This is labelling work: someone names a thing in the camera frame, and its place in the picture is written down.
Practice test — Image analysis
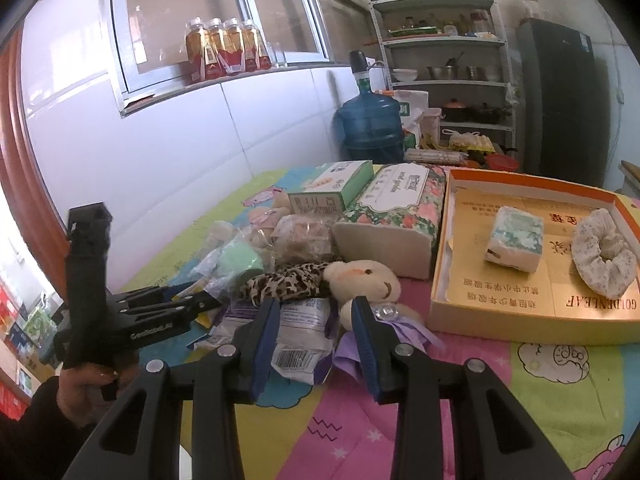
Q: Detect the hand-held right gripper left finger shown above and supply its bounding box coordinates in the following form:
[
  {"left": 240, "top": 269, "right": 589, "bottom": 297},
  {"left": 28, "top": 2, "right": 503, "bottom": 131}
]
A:
[{"left": 75, "top": 299, "right": 282, "bottom": 480}]

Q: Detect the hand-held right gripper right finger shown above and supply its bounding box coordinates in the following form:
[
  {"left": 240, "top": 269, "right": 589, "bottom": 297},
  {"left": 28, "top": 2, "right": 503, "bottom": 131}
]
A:
[{"left": 350, "top": 296, "right": 576, "bottom": 480}]

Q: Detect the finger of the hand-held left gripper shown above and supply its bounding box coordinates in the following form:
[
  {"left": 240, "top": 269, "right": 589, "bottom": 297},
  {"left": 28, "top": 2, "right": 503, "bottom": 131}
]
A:
[
  {"left": 107, "top": 282, "right": 206, "bottom": 308},
  {"left": 120, "top": 290, "right": 224, "bottom": 323}
]

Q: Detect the white plastic packet blue print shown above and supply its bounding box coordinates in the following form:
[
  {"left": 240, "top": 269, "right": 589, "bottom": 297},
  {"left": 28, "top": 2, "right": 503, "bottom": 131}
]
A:
[{"left": 210, "top": 297, "right": 341, "bottom": 386}]

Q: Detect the leopard print scrunchie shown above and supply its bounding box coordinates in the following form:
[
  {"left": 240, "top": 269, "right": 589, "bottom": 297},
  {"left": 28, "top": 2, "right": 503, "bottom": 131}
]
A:
[{"left": 240, "top": 261, "right": 331, "bottom": 306}]

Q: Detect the teddy bear purple dress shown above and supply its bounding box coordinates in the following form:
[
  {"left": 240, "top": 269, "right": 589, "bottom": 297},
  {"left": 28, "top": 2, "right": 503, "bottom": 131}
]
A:
[{"left": 322, "top": 259, "right": 446, "bottom": 386}]

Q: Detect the teddy bear pink dress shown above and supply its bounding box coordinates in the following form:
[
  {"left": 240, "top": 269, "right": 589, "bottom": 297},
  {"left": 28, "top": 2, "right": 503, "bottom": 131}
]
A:
[{"left": 245, "top": 204, "right": 293, "bottom": 251}]

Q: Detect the shallow orange cardboard box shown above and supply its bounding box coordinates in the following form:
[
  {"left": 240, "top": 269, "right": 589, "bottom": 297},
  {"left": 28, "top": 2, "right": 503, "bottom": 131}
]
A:
[{"left": 427, "top": 167, "right": 640, "bottom": 346}]

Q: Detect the floral tissue pack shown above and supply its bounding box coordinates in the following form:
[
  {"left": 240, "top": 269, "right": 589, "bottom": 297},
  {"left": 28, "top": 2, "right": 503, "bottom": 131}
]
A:
[{"left": 332, "top": 164, "right": 447, "bottom": 281}]

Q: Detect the green white tissue box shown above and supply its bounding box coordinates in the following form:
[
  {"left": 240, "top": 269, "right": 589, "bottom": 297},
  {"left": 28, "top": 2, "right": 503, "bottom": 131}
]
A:
[{"left": 287, "top": 160, "right": 375, "bottom": 217}]

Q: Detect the person's left forearm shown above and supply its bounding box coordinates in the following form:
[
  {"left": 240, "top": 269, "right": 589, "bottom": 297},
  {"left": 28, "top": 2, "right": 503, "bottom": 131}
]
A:
[{"left": 0, "top": 375, "right": 101, "bottom": 480}]

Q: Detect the person's left hand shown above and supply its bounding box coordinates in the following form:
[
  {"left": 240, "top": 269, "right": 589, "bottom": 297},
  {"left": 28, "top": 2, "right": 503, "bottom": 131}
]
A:
[{"left": 56, "top": 362, "right": 141, "bottom": 428}]

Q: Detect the green sponge in clear bag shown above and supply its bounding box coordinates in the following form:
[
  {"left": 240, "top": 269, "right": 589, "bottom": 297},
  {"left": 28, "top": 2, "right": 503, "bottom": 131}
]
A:
[{"left": 200, "top": 240, "right": 276, "bottom": 296}]

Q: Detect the clear bag brown snack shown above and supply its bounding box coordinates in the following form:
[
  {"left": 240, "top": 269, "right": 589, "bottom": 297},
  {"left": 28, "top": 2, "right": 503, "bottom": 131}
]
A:
[{"left": 272, "top": 214, "right": 336, "bottom": 266}]

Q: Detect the small green patterned tissue pack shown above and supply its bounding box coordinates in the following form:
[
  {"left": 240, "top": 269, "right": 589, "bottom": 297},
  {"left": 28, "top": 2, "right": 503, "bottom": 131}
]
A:
[{"left": 482, "top": 206, "right": 546, "bottom": 273}]

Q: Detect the colourful cartoon printed blanket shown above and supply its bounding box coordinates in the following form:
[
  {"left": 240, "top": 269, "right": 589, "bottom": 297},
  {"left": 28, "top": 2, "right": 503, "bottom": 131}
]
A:
[{"left": 120, "top": 162, "right": 640, "bottom": 480}]

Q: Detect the patterned rolled cloth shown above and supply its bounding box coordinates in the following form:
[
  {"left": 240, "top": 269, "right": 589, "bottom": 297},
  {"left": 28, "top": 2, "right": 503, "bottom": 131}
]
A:
[{"left": 404, "top": 147, "right": 466, "bottom": 166}]

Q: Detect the blue water jug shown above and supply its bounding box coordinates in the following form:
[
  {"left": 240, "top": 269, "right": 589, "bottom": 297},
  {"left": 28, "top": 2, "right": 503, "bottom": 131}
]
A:
[{"left": 334, "top": 91, "right": 407, "bottom": 163}]

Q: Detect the red plastic basin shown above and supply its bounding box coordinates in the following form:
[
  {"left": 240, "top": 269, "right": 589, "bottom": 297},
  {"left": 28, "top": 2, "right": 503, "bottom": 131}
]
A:
[{"left": 485, "top": 154, "right": 518, "bottom": 173}]

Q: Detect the bag of eggs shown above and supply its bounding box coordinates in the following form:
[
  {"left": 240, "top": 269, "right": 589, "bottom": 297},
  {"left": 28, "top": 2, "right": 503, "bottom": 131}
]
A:
[{"left": 447, "top": 130, "right": 496, "bottom": 153}]

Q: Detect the pink white plastic container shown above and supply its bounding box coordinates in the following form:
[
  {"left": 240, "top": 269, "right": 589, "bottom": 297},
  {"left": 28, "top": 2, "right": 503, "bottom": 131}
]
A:
[{"left": 422, "top": 109, "right": 443, "bottom": 143}]

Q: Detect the white floral fabric scrunchie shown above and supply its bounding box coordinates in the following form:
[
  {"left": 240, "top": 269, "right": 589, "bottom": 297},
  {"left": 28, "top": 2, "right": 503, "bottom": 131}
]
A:
[{"left": 570, "top": 208, "right": 640, "bottom": 298}]

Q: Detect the orange drink bottle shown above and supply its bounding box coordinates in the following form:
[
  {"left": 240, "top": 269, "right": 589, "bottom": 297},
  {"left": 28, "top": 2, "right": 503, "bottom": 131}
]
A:
[
  {"left": 205, "top": 17, "right": 231, "bottom": 78},
  {"left": 223, "top": 17, "right": 248, "bottom": 75},
  {"left": 241, "top": 18, "right": 273, "bottom": 72},
  {"left": 185, "top": 18, "right": 213, "bottom": 84}
]

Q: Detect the white sack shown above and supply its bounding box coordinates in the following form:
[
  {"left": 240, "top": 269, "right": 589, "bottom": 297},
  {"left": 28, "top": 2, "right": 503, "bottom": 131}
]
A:
[{"left": 395, "top": 89, "right": 430, "bottom": 133}]

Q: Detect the black wok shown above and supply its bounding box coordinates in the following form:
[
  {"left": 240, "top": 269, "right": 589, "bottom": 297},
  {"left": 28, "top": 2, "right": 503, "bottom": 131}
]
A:
[{"left": 467, "top": 102, "right": 513, "bottom": 126}]

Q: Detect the black water jug pump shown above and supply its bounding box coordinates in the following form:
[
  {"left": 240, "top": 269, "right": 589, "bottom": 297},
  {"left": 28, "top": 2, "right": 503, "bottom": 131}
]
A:
[{"left": 348, "top": 50, "right": 373, "bottom": 93}]

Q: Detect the metal pot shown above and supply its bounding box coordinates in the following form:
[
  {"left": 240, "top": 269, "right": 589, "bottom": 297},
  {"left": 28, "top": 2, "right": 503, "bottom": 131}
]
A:
[{"left": 465, "top": 64, "right": 501, "bottom": 82}]

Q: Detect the dark grey fridge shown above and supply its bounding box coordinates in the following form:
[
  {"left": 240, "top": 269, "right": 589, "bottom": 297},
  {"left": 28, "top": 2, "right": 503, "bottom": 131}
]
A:
[{"left": 515, "top": 17, "right": 613, "bottom": 191}]

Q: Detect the white metal shelf rack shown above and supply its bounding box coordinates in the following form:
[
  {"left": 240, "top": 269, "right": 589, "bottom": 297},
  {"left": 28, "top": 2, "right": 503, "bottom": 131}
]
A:
[{"left": 369, "top": 0, "right": 518, "bottom": 161}]

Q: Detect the green tray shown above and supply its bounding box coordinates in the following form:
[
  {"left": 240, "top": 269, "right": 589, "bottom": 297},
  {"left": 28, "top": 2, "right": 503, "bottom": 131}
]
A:
[{"left": 387, "top": 25, "right": 451, "bottom": 38}]

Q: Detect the red brown door frame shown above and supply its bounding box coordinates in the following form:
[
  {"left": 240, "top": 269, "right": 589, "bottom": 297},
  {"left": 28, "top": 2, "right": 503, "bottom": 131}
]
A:
[{"left": 0, "top": 35, "right": 66, "bottom": 281}]

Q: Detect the grey frame sliding window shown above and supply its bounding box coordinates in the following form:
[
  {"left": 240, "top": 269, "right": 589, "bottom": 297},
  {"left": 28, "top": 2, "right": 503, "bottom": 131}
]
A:
[{"left": 107, "top": 0, "right": 368, "bottom": 111}]

